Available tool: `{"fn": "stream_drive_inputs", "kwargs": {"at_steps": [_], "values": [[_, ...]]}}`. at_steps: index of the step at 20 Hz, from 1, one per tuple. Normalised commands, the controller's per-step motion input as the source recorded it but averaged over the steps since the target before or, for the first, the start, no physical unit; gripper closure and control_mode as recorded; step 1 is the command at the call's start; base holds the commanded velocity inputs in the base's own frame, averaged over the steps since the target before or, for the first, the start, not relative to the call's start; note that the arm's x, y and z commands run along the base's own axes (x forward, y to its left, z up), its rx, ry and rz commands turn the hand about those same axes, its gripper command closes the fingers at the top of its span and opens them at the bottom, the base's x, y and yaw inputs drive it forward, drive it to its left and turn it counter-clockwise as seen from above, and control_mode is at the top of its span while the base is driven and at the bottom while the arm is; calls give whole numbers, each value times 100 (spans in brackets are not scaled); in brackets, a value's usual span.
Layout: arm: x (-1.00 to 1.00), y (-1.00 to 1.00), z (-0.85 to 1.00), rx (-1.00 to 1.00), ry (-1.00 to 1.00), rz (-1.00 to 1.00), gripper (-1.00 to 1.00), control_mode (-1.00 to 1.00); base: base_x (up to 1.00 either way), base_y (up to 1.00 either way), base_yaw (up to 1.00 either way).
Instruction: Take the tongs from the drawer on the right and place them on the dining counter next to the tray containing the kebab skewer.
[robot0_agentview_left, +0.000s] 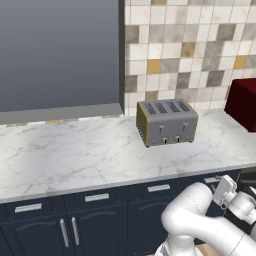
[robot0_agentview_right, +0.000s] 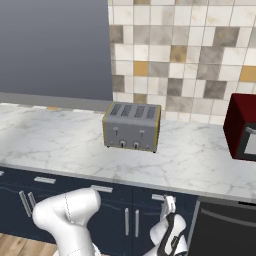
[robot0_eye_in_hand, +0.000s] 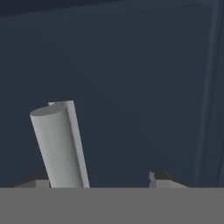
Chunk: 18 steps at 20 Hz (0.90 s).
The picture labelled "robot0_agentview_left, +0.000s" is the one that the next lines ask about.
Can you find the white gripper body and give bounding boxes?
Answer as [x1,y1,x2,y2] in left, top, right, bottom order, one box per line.
[212,174,239,207]

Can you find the navy drawer front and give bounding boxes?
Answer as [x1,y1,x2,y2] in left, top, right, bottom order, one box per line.
[199,169,242,188]
[127,178,202,203]
[0,195,66,224]
[64,187,130,214]

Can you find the black appliance front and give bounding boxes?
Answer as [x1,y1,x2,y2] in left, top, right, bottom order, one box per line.
[240,167,256,184]

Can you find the grey toaster with gold sides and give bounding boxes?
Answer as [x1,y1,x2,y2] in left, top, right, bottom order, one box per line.
[135,98,200,148]

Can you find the dark red box appliance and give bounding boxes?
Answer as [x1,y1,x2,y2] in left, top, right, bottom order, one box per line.
[224,78,256,134]

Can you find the silver drawer handle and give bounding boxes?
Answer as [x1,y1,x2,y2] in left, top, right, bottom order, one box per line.
[147,183,172,194]
[84,193,111,203]
[203,176,221,185]
[14,203,44,214]

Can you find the silver cupboard door handle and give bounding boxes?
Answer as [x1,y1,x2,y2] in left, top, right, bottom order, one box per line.
[59,218,70,249]
[70,216,81,247]

